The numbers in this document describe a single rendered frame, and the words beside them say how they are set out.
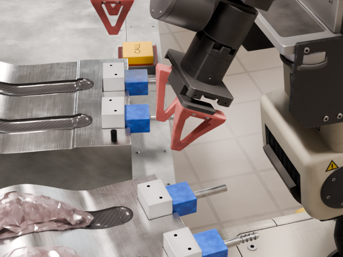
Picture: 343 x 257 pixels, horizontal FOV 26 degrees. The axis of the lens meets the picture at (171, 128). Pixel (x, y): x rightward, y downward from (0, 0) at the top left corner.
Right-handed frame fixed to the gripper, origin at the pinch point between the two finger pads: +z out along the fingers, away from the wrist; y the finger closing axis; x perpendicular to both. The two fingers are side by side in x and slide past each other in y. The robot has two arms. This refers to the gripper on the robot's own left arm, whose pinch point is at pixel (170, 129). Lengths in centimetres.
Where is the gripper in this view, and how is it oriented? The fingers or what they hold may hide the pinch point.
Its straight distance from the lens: 99.1
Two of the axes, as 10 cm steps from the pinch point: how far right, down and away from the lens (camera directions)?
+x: 8.5, 2.1, 4.8
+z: -4.3, 8.0, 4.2
